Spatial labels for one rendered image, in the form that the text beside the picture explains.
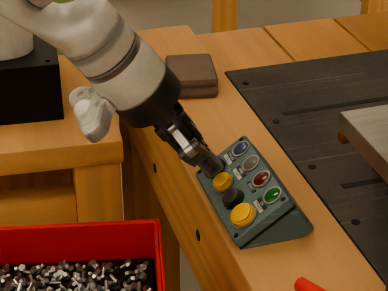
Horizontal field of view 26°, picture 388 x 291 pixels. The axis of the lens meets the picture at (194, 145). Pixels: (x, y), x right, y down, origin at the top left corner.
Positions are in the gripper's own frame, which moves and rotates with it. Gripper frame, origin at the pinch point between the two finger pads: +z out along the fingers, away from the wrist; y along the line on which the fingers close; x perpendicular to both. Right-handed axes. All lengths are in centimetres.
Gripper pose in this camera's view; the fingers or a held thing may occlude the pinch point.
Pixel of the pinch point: (207, 161)
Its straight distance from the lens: 98.7
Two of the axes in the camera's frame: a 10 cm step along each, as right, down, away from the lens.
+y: -3.1, -5.1, 8.1
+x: -7.8, 6.2, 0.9
